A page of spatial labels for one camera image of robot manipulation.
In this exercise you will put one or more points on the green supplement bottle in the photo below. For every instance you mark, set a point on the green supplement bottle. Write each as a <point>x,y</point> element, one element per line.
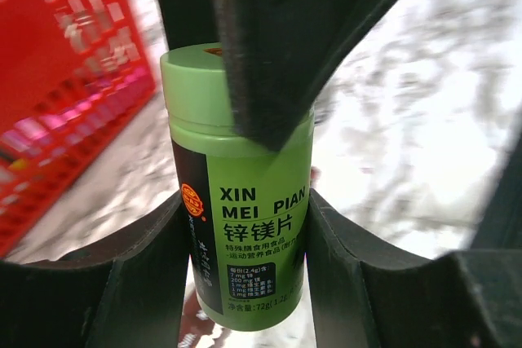
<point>246,206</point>

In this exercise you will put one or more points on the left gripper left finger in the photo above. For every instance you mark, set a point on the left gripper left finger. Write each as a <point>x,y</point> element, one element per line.
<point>125,290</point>

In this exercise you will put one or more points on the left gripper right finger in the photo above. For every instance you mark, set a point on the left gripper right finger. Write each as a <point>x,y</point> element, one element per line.
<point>369,293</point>

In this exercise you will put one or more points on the red plastic shopping basket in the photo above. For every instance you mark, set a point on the red plastic shopping basket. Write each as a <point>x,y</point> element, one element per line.
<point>73,75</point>

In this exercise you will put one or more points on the brown weekly pill organizer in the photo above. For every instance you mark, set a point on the brown weekly pill organizer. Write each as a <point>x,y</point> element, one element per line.
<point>196,328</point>

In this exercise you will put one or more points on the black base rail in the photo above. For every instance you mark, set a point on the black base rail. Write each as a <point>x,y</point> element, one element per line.
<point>500,227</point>

